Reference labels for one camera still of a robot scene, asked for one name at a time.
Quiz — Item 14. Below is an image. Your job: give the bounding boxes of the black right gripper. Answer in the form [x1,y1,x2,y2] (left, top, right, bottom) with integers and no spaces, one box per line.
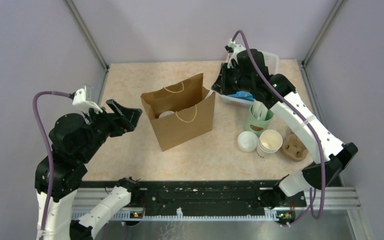
[211,62,254,96]

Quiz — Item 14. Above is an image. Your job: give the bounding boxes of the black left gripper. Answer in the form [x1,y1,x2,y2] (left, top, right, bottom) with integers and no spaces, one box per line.
[77,97,143,162]

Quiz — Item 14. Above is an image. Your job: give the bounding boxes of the brown paper bag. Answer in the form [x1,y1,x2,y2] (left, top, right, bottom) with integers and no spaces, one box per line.
[140,73,216,152]

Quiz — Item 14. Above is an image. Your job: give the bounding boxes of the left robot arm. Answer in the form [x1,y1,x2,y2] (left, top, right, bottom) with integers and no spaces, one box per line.
[35,99,142,240]

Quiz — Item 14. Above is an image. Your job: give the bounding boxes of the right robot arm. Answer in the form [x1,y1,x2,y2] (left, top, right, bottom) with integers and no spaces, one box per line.
[211,45,358,206]

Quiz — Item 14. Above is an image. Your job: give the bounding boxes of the blue snack packet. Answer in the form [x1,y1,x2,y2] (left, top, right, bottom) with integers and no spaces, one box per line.
[228,91,254,102]

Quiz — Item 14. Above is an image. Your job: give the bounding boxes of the white plastic basket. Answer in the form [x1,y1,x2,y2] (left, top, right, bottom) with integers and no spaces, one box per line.
[220,51,280,108]

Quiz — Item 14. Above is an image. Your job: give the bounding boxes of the green straw holder cup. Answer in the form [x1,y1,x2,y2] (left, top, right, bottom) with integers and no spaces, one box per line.
[244,107,275,137]

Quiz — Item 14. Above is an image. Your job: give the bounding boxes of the stack of white lids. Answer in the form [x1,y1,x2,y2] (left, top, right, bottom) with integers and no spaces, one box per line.
[237,131,259,153]

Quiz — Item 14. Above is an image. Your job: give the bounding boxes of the stack of paper cups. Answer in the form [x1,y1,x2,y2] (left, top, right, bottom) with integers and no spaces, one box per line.
[256,129,283,159]

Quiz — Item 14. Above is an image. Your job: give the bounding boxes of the brown cardboard cup carrier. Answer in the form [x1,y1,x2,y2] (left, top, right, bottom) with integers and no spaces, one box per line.
[280,133,309,162]

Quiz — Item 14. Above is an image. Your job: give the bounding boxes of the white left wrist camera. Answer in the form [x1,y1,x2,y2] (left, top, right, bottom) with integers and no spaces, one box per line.
[72,85,103,115]

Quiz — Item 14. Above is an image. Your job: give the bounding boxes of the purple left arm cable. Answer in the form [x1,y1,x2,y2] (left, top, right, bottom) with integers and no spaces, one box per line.
[32,91,77,240]

